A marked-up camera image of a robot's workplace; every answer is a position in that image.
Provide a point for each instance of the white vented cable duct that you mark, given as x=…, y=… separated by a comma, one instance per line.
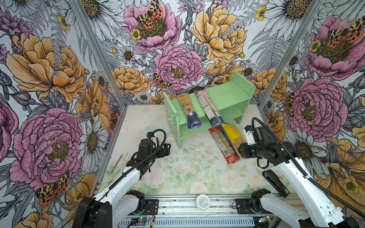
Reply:
x=188, y=222

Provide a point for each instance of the yellow spaghetti bag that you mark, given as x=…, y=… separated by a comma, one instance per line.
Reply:
x=233, y=136

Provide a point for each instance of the white round lid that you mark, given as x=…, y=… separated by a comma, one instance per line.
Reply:
x=202, y=202

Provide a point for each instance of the small wooden stick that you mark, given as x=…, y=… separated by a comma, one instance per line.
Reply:
x=116, y=164

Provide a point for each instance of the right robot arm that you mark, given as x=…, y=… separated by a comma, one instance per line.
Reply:
x=320, y=211

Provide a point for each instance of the aluminium front rail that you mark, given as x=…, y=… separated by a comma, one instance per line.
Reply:
x=185, y=205

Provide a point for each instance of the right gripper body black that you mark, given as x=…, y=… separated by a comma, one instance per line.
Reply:
x=254, y=150

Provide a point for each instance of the clear white-label spaghetti bag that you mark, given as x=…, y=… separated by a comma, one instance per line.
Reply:
x=210, y=109

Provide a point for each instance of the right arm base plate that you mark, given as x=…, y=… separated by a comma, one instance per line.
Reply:
x=243, y=206

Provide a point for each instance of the blue-bottom Arko spaghetti bag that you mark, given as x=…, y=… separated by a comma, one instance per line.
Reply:
x=193, y=121

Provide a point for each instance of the green wooden shelf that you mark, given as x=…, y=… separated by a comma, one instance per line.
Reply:
x=231, y=99

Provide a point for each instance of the red spaghetti bag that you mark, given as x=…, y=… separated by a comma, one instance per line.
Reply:
x=224, y=146

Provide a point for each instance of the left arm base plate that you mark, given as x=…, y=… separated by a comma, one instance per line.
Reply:
x=151, y=207

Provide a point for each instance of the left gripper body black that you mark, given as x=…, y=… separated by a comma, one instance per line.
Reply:
x=156, y=156

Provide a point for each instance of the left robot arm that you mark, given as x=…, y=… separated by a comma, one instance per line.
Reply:
x=107, y=208

